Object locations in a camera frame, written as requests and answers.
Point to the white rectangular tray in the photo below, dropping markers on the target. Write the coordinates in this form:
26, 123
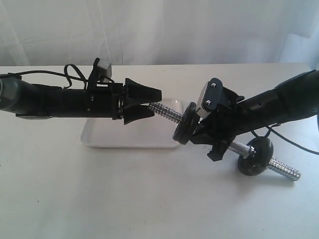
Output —
154, 132

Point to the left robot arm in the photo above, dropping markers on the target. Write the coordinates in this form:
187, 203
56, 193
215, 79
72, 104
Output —
36, 101

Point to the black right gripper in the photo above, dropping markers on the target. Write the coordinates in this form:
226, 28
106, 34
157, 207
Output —
213, 130

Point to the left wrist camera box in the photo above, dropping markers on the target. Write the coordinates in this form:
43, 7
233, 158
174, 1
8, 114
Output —
102, 73

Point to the black plate without collar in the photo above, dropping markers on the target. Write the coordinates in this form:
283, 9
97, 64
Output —
190, 129

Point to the white curtain backdrop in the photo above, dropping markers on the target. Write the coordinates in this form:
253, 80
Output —
141, 32

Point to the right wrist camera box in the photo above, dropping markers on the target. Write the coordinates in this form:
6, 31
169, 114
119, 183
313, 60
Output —
209, 97

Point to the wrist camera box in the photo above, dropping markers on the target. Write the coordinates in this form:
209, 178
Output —
102, 73
209, 97

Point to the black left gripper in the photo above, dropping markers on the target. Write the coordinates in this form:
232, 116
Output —
105, 101

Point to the chrome dumbbell bar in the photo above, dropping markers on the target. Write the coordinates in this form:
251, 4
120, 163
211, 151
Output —
185, 129

